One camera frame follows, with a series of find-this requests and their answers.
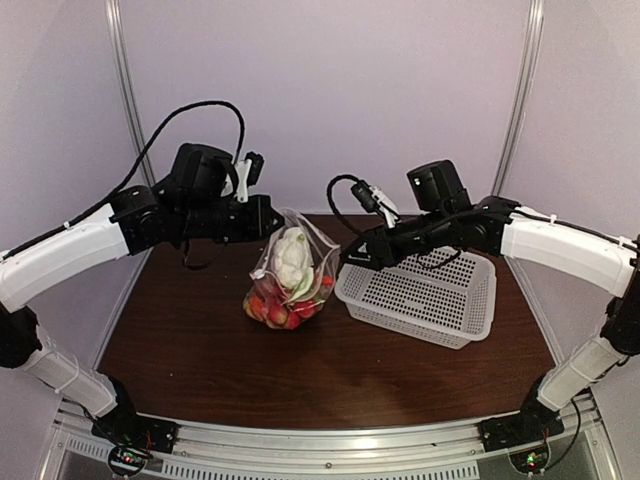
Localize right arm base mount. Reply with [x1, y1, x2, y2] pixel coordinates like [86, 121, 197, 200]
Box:
[478, 413, 565, 475]

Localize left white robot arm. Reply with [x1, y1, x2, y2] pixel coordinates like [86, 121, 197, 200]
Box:
[1, 143, 284, 444]

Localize white plastic basket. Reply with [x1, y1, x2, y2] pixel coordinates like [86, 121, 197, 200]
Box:
[334, 247, 496, 350]

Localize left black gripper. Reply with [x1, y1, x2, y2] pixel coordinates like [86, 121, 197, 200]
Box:
[178, 192, 284, 241]

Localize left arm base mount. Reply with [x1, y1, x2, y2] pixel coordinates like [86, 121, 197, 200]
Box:
[87, 414, 178, 478]

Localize left aluminium frame post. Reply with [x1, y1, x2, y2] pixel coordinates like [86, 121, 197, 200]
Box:
[103, 0, 161, 186]

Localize left black cable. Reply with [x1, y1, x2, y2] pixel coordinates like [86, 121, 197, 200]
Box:
[0, 101, 247, 256]

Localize red lychee bunch toy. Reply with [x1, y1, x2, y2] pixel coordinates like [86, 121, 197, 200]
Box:
[254, 276, 334, 330]

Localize white cauliflower toy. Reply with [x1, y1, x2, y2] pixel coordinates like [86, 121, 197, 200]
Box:
[271, 227, 315, 303]

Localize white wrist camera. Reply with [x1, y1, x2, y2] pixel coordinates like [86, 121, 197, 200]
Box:
[351, 180, 401, 229]
[235, 152, 264, 203]

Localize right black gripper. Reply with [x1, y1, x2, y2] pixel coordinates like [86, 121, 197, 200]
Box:
[339, 207, 454, 271]

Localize aluminium frame post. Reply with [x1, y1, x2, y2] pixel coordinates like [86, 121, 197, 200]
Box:
[103, 0, 161, 186]
[491, 0, 545, 195]

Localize right aluminium frame post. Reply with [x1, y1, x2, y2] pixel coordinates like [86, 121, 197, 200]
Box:
[491, 0, 545, 195]

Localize clear dotted zip bag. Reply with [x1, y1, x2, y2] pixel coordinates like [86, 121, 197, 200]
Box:
[243, 208, 341, 330]

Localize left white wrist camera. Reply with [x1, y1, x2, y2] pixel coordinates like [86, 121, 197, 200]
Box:
[235, 152, 264, 203]

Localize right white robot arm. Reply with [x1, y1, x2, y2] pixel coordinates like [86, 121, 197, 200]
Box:
[336, 160, 639, 442]

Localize curved aluminium front rail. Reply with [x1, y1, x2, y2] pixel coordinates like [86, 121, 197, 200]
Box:
[47, 384, 619, 480]

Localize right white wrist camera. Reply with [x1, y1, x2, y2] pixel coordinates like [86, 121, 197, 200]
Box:
[351, 180, 401, 229]

